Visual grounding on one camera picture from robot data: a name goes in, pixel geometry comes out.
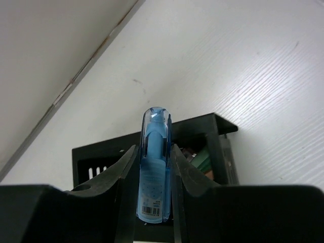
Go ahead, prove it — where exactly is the blue highlighter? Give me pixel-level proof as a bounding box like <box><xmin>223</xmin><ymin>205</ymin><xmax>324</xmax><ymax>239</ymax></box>
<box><xmin>137</xmin><ymin>107</ymin><xmax>172</xmax><ymax>224</ymax></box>

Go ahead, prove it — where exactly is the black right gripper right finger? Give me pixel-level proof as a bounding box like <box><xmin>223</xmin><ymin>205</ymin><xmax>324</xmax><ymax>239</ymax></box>
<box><xmin>171</xmin><ymin>145</ymin><xmax>323</xmax><ymax>242</ymax></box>

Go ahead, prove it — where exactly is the pink highlighter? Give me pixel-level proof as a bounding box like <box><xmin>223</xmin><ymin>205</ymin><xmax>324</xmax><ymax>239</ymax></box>
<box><xmin>182</xmin><ymin>148</ymin><xmax>196</xmax><ymax>162</ymax></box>

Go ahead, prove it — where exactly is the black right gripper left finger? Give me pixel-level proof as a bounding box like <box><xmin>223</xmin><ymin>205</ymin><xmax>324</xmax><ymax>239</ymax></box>
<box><xmin>1</xmin><ymin>146</ymin><xmax>139</xmax><ymax>242</ymax></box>

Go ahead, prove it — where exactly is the black desk organizer box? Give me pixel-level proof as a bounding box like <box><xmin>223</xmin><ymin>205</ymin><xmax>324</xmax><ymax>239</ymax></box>
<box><xmin>72</xmin><ymin>113</ymin><xmax>240</xmax><ymax>241</ymax></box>

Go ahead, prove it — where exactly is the orange highlighter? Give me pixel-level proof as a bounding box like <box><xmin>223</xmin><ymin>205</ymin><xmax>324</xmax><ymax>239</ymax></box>
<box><xmin>204</xmin><ymin>170</ymin><xmax>214</xmax><ymax>180</ymax></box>

